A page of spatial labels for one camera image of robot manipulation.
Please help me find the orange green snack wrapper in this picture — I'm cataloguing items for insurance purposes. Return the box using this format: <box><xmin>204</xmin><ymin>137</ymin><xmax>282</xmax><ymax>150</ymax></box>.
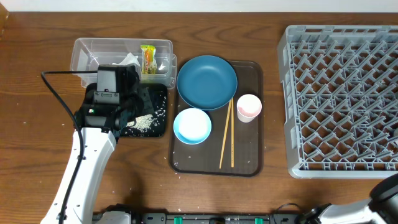
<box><xmin>141</xmin><ymin>45</ymin><xmax>157</xmax><ymax>75</ymax></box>

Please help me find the white cup pink inside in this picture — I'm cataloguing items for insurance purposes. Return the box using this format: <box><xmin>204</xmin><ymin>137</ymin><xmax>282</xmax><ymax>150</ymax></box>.
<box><xmin>236</xmin><ymin>94</ymin><xmax>262</xmax><ymax>123</ymax></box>

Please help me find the brown serving tray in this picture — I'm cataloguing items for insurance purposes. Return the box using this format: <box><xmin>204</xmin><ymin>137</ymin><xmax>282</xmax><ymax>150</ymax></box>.
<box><xmin>169</xmin><ymin>60</ymin><xmax>264</xmax><ymax>177</ymax></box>

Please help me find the large blue plate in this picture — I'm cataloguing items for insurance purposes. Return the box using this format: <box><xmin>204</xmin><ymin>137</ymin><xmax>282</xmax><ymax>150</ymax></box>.
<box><xmin>177</xmin><ymin>55</ymin><xmax>238</xmax><ymax>110</ymax></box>

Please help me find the small light blue bowl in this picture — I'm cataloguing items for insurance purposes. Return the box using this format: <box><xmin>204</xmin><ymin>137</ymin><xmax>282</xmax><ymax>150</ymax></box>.
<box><xmin>173</xmin><ymin>108</ymin><xmax>212</xmax><ymax>145</ymax></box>

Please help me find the left wooden chopstick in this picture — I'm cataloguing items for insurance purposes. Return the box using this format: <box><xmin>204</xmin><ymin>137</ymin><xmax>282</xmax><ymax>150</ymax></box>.
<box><xmin>219</xmin><ymin>99</ymin><xmax>233</xmax><ymax>169</ymax></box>

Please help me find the right wooden chopstick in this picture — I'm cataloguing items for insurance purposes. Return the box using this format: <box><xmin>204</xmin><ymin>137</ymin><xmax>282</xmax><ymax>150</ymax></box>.
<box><xmin>230</xmin><ymin>97</ymin><xmax>234</xmax><ymax>168</ymax></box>

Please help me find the pile of rice grains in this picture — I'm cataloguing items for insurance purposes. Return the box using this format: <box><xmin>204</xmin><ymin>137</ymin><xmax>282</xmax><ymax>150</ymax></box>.
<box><xmin>126</xmin><ymin>109</ymin><xmax>167</xmax><ymax>137</ymax></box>

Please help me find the black rectangular tray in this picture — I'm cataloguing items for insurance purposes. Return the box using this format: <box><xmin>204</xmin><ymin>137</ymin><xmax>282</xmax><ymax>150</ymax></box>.
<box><xmin>120</xmin><ymin>83</ymin><xmax>167</xmax><ymax>138</ymax></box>

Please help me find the wooden chopstick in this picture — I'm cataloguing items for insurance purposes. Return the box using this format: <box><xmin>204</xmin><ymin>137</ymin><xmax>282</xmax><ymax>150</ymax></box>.
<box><xmin>230</xmin><ymin>97</ymin><xmax>234</xmax><ymax>168</ymax></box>
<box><xmin>219</xmin><ymin>99</ymin><xmax>233</xmax><ymax>169</ymax></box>

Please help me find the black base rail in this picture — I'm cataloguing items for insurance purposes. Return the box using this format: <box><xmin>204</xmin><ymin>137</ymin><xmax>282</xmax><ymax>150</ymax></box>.
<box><xmin>93</xmin><ymin>203</ymin><xmax>299</xmax><ymax>224</ymax></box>

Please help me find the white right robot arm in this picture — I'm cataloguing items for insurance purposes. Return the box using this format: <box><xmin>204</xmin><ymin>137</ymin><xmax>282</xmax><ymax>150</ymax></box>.
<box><xmin>296</xmin><ymin>174</ymin><xmax>397</xmax><ymax>224</ymax></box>

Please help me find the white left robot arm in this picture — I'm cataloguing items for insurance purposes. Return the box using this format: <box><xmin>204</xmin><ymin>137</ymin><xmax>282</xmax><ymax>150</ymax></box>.
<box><xmin>41</xmin><ymin>64</ymin><xmax>154</xmax><ymax>223</ymax></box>

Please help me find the clear plastic waste bin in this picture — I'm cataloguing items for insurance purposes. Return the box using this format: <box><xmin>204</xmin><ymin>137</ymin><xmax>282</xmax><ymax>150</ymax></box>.
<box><xmin>70</xmin><ymin>38</ymin><xmax>177</xmax><ymax>89</ymax></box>

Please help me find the grey dishwasher rack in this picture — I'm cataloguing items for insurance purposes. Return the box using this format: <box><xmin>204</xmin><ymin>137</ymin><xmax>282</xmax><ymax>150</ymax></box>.
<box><xmin>277</xmin><ymin>25</ymin><xmax>397</xmax><ymax>179</ymax></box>

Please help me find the white tissue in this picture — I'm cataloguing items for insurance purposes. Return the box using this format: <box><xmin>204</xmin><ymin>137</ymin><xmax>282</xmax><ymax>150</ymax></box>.
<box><xmin>113</xmin><ymin>53</ymin><xmax>141</xmax><ymax>67</ymax></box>

